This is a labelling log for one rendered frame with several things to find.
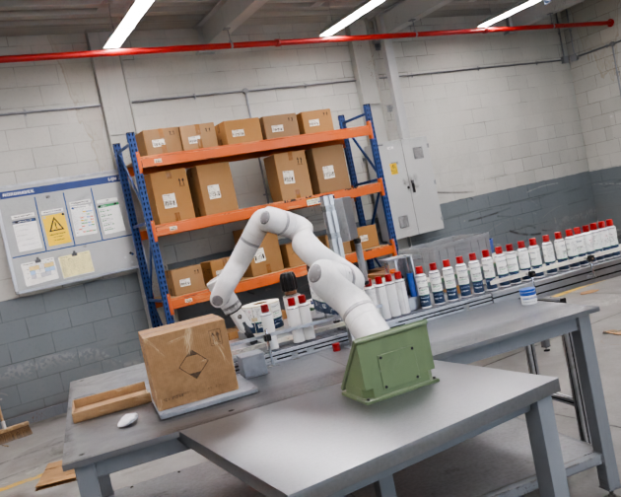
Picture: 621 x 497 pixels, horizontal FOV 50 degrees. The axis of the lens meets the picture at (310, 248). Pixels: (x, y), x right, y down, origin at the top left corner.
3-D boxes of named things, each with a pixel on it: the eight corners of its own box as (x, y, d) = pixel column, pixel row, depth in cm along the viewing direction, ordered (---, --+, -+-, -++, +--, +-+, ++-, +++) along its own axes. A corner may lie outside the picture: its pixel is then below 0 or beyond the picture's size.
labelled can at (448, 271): (455, 299, 329) (447, 258, 328) (460, 300, 324) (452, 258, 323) (446, 302, 328) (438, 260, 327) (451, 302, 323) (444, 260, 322)
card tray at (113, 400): (146, 390, 291) (144, 381, 291) (152, 401, 267) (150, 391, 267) (74, 409, 282) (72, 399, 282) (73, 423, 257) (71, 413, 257)
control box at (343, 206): (358, 237, 306) (350, 195, 305) (351, 241, 289) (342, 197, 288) (337, 241, 309) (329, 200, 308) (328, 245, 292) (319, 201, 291)
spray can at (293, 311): (303, 340, 304) (294, 296, 303) (307, 341, 299) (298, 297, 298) (292, 343, 302) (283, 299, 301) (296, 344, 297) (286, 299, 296)
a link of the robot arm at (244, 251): (255, 251, 272) (223, 314, 280) (261, 243, 288) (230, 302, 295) (236, 241, 272) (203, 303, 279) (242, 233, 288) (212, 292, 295)
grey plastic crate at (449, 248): (457, 262, 548) (451, 236, 547) (495, 259, 515) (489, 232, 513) (402, 278, 516) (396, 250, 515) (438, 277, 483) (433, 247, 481)
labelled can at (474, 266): (481, 292, 334) (473, 251, 333) (487, 293, 329) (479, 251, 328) (472, 295, 332) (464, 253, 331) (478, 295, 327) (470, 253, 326)
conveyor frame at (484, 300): (481, 301, 337) (479, 292, 337) (494, 303, 327) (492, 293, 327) (152, 391, 285) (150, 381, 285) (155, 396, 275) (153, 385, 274)
